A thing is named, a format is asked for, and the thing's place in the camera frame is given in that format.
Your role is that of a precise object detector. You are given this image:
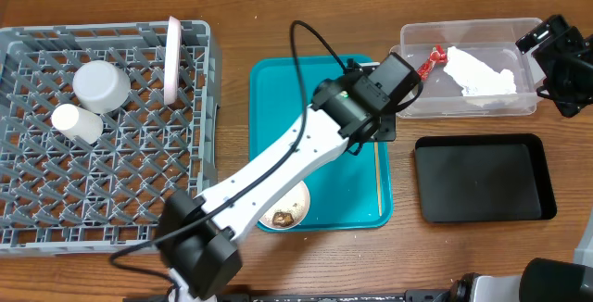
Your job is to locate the brown food scrap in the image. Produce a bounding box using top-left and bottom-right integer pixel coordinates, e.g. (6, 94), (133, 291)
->
(271, 211), (295, 228)

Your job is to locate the black rectangular tray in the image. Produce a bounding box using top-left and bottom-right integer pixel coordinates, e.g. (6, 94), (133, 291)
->
(414, 133), (557, 223)

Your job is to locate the wooden chopstick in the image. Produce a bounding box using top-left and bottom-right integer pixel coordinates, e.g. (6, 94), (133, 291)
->
(374, 143), (383, 217)

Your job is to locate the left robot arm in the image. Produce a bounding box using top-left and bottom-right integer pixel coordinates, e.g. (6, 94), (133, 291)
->
(155, 54), (423, 301)

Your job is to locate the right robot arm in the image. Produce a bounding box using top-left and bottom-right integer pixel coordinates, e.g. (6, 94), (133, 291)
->
(511, 15), (592, 302)

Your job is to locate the white tissue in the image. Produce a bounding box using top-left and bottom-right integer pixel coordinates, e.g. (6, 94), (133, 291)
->
(444, 46), (516, 96)

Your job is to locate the white paper cup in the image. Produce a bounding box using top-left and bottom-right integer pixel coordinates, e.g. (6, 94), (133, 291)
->
(51, 104), (103, 145)

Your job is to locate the grey plastic dishwasher rack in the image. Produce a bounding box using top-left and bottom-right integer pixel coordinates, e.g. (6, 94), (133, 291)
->
(1, 20), (222, 257)

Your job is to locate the red snack wrapper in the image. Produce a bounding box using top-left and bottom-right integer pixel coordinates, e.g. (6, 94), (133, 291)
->
(417, 44), (448, 81)

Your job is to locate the clear plastic waste bin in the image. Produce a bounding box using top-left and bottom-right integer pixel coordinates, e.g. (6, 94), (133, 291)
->
(392, 18), (545, 119)

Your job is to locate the small white dish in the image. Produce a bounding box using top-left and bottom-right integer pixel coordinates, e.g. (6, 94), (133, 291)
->
(259, 182), (310, 230)

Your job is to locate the large white plate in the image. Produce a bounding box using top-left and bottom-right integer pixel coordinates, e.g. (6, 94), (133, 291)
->
(163, 17), (182, 106)

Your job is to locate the teal plastic serving tray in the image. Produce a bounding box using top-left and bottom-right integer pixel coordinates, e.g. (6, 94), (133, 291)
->
(248, 57), (394, 233)

